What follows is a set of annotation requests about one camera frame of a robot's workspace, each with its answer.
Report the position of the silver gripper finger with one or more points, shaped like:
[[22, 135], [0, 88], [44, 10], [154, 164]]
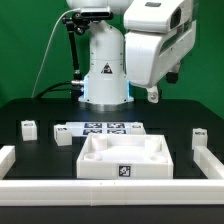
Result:
[[153, 94]]

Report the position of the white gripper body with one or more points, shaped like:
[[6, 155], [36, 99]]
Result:
[[150, 56]]

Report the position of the white square tabletop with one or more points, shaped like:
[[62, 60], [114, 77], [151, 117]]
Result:
[[114, 156]]

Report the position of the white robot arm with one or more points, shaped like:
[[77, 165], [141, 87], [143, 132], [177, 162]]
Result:
[[106, 86]]

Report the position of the white U-shaped fence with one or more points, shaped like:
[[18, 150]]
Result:
[[104, 192]]

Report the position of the black camera on mount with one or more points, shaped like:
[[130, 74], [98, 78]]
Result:
[[94, 13]]

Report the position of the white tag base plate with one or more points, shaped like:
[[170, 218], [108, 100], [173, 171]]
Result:
[[84, 128]]

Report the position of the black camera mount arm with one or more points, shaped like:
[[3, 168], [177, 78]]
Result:
[[77, 87]]

